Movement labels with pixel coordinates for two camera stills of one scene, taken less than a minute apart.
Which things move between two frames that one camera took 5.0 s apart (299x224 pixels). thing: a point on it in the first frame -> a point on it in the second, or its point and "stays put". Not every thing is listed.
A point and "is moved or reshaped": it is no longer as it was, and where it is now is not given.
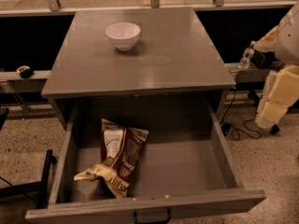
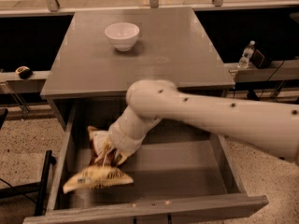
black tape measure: (25, 72) stays put
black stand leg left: (39, 188) stays put
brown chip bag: (121, 152) is moved or reshaped
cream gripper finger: (266, 43) -> (124, 155)
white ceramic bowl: (123, 35) stays put
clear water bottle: (248, 54) stays put
